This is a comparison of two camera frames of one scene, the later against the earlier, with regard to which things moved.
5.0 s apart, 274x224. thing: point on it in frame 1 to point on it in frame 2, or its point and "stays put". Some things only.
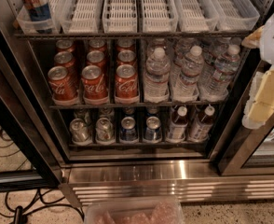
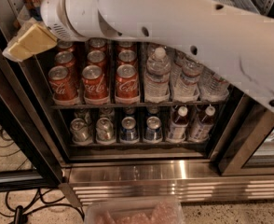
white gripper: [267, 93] to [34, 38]
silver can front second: [104, 130] stays put
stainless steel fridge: [134, 91] stays put
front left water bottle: [157, 76] stays put
